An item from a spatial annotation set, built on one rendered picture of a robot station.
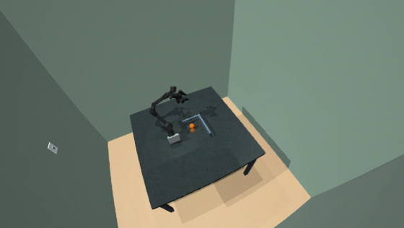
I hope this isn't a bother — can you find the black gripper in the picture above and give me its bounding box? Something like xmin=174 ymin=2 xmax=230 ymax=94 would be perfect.
xmin=175 ymin=89 xmax=189 ymax=103

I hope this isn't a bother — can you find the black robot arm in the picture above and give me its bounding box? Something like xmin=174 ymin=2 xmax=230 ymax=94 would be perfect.
xmin=149 ymin=87 xmax=180 ymax=137

